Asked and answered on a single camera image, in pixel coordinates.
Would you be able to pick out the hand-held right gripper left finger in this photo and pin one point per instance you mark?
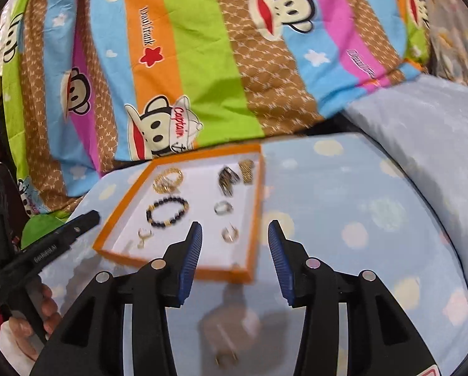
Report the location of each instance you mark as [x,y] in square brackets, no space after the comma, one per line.
[190,262]

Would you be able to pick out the person's left hand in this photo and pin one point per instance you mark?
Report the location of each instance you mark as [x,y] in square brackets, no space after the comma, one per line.
[48,309]

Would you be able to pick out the floral cloth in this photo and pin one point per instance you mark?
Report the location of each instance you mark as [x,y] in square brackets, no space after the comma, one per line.
[453,27]

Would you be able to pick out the light blue pillow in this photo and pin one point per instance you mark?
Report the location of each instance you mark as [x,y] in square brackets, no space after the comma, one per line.
[433,145]

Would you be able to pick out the silver clasp charm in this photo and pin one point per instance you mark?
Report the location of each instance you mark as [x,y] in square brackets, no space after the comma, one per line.
[144,237]

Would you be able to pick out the green cushion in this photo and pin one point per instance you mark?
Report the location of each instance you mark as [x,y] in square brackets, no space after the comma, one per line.
[42,229]

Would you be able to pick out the gold bangle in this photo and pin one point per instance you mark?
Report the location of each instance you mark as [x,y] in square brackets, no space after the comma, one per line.
[167,182]

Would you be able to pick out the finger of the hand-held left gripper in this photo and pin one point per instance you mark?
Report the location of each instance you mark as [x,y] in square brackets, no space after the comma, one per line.
[73,227]

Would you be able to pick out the silver watch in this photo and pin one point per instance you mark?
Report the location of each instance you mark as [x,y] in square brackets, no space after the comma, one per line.
[226,182]

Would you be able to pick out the gold watch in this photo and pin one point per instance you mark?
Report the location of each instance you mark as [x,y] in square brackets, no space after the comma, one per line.
[247,171]

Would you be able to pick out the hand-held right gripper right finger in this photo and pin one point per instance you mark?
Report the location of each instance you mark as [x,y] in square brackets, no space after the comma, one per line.
[280,262]

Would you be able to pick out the blue planet print blanket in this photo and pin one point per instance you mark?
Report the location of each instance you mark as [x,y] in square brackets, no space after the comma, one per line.
[355,223]

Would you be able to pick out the orange shallow box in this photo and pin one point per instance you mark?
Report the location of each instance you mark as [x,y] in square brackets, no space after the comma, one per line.
[194,250]

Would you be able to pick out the small hoop earring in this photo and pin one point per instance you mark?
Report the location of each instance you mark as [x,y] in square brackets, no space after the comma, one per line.
[226,237]

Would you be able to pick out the striped cartoon printed blanket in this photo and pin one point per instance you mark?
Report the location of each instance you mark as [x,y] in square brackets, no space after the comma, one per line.
[226,66]

